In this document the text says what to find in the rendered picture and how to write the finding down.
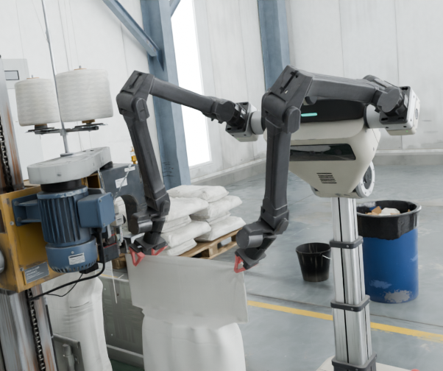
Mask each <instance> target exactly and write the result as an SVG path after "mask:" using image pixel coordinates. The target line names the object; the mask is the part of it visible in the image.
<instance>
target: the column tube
mask: <svg viewBox="0 0 443 371"><path fill-rule="evenodd" d="M0 115H1V124H2V126H3V130H4V138H5V145H6V147H7V155H8V159H9V165H10V171H11V173H10V174H11V176H12V179H13V188H14V191H19V190H22V189H25V188H24V179H23V175H22V171H21V163H20V158H19V154H18V146H17V141H16V137H15V129H14V124H13V117H12V112H11V108H10V100H9V95H8V91H7V83H6V79H5V74H4V66H3V62H2V59H1V58H0ZM6 193H7V190H6V184H5V181H4V173H3V169H2V164H1V155H0V194H6ZM3 232H5V229H4V222H3V218H2V213H1V210H0V233H3ZM31 290H32V294H33V297H35V296H37V295H39V294H42V293H43V289H42V284H39V285H36V286H33V287H32V288H31ZM39 298H40V299H39V300H34V303H35V310H36V317H37V319H38V327H39V331H40V333H39V334H40V339H41V344H42V348H43V355H44V362H45V365H46V371H57V368H56V364H55V359H54V351H53V347H52V339H51V334H50V330H49V322H48V318H47V313H46V305H45V301H44V296H42V297H39ZM26 301H27V299H26V295H25V290H24V291H23V292H20V293H16V291H11V290H8V289H3V288H0V338H1V345H2V349H3V353H4V360H5V364H6V368H7V371H40V370H39V368H38V360H37V353H36V352H35V343H34V339H33V335H32V326H31V323H30V317H29V312H28V310H29V309H28V307H27V303H26Z"/></svg>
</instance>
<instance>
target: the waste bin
mask: <svg viewBox="0 0 443 371"><path fill-rule="evenodd" d="M378 206H379V207H380V209H381V210H383V209H384V208H394V209H397V210H398V211H399V212H400V214H394V215H368V214H366V213H371V212H372V210H374V209H375V208H376V207H378ZM421 208H422V206H421V205H419V204H418V203H416V202H412V201H408V200H400V199H383V200H375V201H369V202H363V203H360V204H357V205H356V216H357V227H358V236H362V237H363V243H362V254H363V265H364V288H365V294H366V295H369V296H370V300H372V301H375V302H378V303H406V302H408V301H411V300H414V299H415V298H416V297H417V296H418V295H419V265H418V227H419V212H420V211H421ZM408 209H409V210H410V211H409V212H408Z"/></svg>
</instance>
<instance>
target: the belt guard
mask: <svg viewBox="0 0 443 371"><path fill-rule="evenodd" d="M91 150H94V151H91ZM85 151H86V152H83V151H80V152H75V154H82V153H86V154H84V155H79V156H76V157H69V156H64V157H58V158H53V159H50V160H45V161H42V162H39V163H34V164H31V165H28V166H27V172H28V177H29V183H30V184H48V183H60V182H65V181H69V180H76V179H80V178H83V177H87V176H89V175H90V174H92V173H94V172H95V171H96V170H98V169H99V168H101V167H102V166H103V165H105V164H106V163H108V162H110V161H111V154H110V147H108V146H103V147H97V148H92V149H86V150H85Z"/></svg>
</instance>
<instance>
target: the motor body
mask: <svg viewBox="0 0 443 371"><path fill-rule="evenodd" d="M87 190H88V187H87V186H86V185H81V186H79V187H76V188H71V189H67V190H62V191H40V192H38V193H37V198H38V208H39V213H40V221H41V225H42V230H43V238H44V241H45V242H48V244H47V245H46V254H47V258H48V262H49V266H50V267H51V269H52V270H53V271H55V272H59V273H70V272H78V271H82V270H84V269H87V268H89V267H91V266H93V265H94V264H95V263H96V260H97V258H98V252H97V247H96V245H97V243H96V237H95V236H92V235H91V229H90V228H89V227H84V228H82V227H81V225H80V223H79V216H78V210H77V202H78V200H80V199H82V198H84V197H86V196H88V195H89V194H88V191H87Z"/></svg>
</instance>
